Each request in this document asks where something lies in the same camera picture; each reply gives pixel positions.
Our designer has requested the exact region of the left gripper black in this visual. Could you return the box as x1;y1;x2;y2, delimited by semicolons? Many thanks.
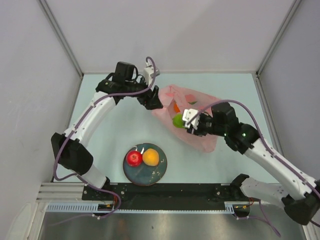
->
124;75;163;110

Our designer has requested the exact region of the pink plastic bag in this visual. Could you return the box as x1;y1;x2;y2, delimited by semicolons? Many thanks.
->
152;84;220;153

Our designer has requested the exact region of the orange fake tangerine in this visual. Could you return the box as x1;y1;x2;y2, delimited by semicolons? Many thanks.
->
173;102;181;114

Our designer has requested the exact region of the green fake star fruit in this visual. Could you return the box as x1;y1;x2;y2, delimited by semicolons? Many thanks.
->
172;113;185;129

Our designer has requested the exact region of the orange fake fruit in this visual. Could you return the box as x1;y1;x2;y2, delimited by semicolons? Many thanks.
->
142;148;160;167

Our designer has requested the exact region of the red fake apple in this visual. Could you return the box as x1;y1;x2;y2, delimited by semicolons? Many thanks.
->
125;150;143;167

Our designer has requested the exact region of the dark blue ceramic plate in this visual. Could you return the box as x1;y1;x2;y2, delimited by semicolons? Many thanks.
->
123;143;168;186

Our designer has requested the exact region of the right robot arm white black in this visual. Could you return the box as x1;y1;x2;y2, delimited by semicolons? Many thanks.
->
182;100;320;226

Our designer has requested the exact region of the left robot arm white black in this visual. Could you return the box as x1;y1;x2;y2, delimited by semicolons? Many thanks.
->
51;56;163;200

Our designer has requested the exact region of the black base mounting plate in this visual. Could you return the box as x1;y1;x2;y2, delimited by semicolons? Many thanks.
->
82;182;261;211

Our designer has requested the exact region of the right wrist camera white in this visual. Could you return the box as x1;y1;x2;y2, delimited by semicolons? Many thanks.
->
182;108;200;130

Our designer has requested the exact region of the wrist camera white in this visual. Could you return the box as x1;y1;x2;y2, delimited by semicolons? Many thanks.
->
142;65;160;87
182;108;200;130

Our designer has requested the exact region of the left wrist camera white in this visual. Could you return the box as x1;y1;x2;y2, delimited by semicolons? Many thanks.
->
142;65;160;87

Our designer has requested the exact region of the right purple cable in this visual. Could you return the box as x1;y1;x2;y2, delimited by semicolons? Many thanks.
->
186;99;320;237

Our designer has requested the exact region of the left aluminium frame post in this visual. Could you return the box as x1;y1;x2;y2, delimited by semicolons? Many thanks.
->
37;0;84;77

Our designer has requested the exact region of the aluminium frame post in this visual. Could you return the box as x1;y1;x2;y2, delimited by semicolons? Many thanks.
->
37;0;84;77
255;0;302;76

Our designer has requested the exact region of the aluminium front rail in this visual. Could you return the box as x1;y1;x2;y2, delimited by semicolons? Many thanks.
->
36;182;85;203

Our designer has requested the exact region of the white slotted cable duct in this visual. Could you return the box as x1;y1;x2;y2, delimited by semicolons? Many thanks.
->
46;202;235;214

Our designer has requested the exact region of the right aluminium frame post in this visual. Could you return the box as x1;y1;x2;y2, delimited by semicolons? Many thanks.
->
255;0;302;76

